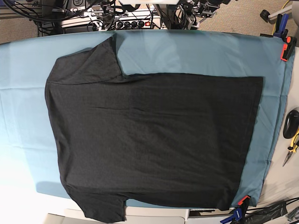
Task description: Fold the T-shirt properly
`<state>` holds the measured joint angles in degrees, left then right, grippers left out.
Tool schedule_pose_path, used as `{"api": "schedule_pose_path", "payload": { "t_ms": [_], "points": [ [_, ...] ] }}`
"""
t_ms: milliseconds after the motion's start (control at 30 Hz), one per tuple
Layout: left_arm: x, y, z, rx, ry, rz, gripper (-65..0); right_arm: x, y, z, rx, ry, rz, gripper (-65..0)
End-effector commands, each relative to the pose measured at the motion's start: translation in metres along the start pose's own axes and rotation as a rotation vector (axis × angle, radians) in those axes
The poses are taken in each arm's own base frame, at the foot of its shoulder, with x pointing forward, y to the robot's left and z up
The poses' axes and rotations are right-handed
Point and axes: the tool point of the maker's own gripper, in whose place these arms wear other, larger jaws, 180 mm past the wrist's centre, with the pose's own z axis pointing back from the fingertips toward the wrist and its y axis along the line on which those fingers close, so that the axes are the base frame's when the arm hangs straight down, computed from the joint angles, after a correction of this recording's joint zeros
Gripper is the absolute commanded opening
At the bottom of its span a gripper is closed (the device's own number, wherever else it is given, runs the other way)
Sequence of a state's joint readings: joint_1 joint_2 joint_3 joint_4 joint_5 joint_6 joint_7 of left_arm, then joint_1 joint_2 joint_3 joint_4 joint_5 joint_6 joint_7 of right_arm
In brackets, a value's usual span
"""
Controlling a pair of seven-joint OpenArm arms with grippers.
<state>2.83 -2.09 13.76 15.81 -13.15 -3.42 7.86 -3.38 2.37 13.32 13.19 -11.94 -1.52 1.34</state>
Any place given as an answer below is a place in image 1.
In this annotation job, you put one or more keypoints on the dark grey T-shirt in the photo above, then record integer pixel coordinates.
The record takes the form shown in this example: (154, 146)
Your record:
(170, 139)

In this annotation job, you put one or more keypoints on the black power strip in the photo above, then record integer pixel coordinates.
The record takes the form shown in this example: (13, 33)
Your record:
(129, 25)

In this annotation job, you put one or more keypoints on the teal table cloth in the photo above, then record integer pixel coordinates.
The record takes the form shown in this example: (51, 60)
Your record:
(28, 155)

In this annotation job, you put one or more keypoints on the blue orange clamp bottom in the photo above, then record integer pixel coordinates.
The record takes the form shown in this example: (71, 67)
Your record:
(238, 215)

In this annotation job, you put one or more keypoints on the black computer mouse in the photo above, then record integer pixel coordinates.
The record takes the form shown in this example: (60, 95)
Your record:
(291, 124)

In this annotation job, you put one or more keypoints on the black caster wheel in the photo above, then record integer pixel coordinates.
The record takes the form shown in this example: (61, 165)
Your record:
(265, 15)

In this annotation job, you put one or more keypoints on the orange black clamp top right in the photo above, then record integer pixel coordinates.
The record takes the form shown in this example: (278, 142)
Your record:
(288, 48)

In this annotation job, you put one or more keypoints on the blue clamp top right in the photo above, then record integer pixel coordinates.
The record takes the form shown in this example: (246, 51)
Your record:
(281, 22)

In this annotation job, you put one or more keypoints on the yellow handled pliers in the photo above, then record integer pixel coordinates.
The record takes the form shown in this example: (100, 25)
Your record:
(293, 147)

